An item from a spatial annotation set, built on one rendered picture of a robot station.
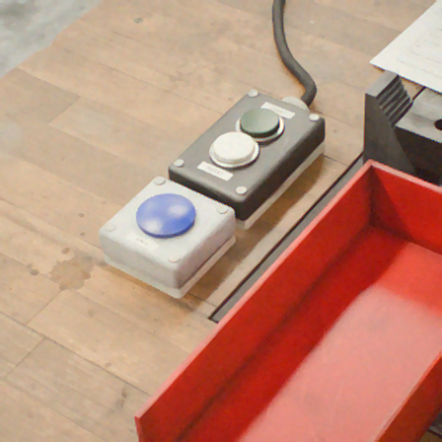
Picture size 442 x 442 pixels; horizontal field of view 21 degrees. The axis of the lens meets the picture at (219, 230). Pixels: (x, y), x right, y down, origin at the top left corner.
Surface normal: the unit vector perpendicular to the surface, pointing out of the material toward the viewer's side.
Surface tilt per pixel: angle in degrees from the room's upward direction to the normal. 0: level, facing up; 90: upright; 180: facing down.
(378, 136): 90
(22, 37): 0
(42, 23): 0
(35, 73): 0
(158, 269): 90
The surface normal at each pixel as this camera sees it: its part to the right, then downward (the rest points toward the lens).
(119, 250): -0.58, 0.59
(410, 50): -0.04, -0.71
